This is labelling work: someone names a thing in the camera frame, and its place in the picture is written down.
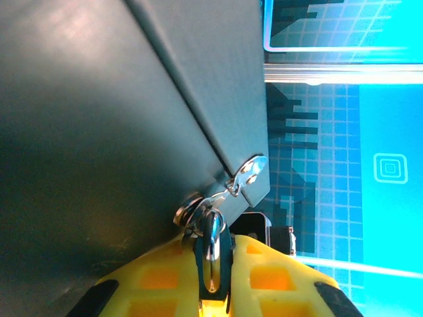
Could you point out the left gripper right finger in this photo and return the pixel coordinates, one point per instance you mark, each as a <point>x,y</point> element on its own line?
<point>281,284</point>

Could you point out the small metal padlock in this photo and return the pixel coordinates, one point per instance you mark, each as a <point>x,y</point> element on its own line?
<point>186,211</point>

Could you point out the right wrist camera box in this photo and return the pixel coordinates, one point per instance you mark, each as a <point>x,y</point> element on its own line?
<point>254,228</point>

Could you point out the aluminium frame post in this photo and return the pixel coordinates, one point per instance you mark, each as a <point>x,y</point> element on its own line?
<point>347,74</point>

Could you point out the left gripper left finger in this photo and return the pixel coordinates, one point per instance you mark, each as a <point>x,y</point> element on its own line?
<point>148,280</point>

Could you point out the small silver key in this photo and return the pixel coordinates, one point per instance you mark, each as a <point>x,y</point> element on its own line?
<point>213,237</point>

